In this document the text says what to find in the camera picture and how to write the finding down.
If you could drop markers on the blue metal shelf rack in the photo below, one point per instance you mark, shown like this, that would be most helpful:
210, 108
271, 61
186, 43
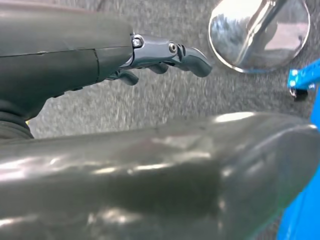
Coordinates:
305, 215

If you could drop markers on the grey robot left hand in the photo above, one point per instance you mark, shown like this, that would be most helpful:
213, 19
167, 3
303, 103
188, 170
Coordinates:
124, 185

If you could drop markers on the chrome stanchion with round base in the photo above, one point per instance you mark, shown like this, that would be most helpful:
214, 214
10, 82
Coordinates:
250, 39

